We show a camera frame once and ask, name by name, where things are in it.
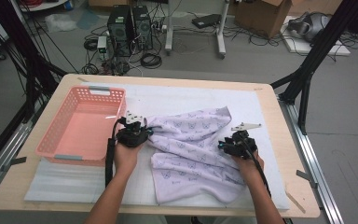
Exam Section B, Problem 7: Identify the thin beige strip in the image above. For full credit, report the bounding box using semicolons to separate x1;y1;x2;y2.
284;190;307;215

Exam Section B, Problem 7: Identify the lavender printed towel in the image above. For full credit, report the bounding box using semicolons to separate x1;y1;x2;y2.
144;105;253;205

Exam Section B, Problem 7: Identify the pink plastic basket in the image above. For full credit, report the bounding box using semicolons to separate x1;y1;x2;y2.
34;85;128;167

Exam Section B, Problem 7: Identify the clear plastic bag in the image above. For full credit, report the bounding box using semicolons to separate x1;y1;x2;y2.
45;12;78;34

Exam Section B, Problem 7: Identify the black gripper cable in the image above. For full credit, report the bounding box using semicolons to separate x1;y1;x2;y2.
104;116;129;189
239;133;273;199

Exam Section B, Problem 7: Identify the black flat device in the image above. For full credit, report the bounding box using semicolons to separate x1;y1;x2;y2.
191;13;223;30

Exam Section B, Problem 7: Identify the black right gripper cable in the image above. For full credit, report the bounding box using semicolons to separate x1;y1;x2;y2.
239;133;273;199

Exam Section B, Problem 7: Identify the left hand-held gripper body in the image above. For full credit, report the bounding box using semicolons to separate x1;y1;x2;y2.
116;110;152;149

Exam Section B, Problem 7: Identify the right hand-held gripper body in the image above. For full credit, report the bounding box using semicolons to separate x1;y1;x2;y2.
223;121;263;161

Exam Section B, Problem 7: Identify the black frame strut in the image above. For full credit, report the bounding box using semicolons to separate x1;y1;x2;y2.
269;0;358;136
0;0;68;124

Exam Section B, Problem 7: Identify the grey table clamp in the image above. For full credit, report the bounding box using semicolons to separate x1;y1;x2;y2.
1;156;28;173
296;169;319;189

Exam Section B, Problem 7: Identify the white metal stand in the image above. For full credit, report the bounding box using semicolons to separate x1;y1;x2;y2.
164;0;231;60

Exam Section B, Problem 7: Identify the aluminium rail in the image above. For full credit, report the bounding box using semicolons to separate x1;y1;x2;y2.
278;99;344;224
0;119;34;203

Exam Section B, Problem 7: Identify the brown cardboard box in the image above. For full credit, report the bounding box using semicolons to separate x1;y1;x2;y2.
292;0;344;16
88;0;129;7

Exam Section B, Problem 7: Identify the coil of black cable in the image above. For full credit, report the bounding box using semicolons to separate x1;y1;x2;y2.
140;52;163;70

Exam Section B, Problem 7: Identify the white floor board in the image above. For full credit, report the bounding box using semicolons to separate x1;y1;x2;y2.
280;15;352;57

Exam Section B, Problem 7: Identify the person's right hand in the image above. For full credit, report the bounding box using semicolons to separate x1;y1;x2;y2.
231;150;266;185

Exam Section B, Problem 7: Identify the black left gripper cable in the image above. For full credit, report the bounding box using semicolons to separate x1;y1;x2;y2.
104;116;129;189

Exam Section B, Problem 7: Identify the large open cardboard box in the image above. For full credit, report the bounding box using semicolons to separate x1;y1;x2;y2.
234;0;293;39

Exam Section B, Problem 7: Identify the white foam pad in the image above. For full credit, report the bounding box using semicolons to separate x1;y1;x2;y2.
23;158;129;204

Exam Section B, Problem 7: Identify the white round table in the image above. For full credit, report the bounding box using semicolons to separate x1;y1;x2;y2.
18;0;69;13

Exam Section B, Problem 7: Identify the white grid mat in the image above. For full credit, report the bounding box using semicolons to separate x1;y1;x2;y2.
80;82;291;210

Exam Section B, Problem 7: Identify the small white box device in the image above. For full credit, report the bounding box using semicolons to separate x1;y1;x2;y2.
96;35;108;61

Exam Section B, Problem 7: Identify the person's left hand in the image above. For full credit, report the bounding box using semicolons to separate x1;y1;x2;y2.
113;141;145;175

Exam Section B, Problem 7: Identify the grey rounded device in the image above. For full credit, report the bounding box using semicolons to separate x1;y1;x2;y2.
287;11;332;43

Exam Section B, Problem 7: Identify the black computer tower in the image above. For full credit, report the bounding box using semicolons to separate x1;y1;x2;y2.
106;4;134;59
131;5;154;50

